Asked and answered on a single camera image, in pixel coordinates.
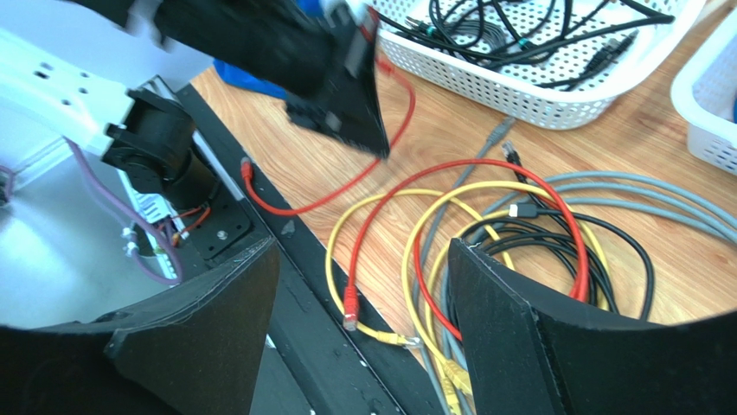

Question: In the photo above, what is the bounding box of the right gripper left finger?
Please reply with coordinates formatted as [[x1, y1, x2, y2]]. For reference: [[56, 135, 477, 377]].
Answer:
[[1, 237, 280, 414]]

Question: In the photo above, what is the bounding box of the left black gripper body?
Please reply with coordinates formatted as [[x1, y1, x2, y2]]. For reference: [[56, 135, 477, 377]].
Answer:
[[74, 0, 347, 99]]

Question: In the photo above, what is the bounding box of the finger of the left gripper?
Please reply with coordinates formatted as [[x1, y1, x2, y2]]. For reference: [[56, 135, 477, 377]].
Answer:
[[285, 11, 390, 158]]

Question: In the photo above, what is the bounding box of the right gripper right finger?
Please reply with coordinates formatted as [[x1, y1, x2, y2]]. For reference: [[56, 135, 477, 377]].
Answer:
[[448, 239, 736, 414]]

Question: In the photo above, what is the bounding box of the red ethernet cable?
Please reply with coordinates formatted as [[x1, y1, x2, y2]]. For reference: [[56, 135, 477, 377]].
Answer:
[[342, 157, 592, 342], [239, 54, 417, 218]]

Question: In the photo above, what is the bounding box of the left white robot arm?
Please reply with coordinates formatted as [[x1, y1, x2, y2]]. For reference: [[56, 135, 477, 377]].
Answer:
[[1, 1, 390, 210]]

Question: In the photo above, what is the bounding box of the blue cloth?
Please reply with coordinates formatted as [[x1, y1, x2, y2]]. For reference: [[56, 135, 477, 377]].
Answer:
[[214, 60, 286, 100]]

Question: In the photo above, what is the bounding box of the white oval perforated basket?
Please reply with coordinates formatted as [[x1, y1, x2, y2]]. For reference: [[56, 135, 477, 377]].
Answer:
[[374, 1, 704, 130]]

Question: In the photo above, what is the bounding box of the white rectangular perforated basket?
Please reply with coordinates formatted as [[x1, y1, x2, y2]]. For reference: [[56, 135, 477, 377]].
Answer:
[[670, 22, 736, 175]]

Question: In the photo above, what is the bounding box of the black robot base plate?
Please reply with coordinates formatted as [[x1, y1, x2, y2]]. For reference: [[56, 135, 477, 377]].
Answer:
[[152, 80, 441, 414]]

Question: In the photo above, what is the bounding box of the small black cable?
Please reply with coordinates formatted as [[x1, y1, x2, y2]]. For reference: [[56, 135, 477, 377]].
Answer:
[[460, 140, 657, 322]]

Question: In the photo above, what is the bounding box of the yellow ethernet cable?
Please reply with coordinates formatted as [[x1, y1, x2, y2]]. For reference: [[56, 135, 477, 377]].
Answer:
[[324, 181, 612, 415]]

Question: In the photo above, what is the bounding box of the white slotted cable duct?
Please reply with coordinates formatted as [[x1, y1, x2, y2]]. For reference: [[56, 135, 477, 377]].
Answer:
[[118, 171, 183, 284]]

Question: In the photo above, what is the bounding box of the grey ethernet cable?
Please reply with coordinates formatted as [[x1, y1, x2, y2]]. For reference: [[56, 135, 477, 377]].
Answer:
[[411, 115, 737, 415]]

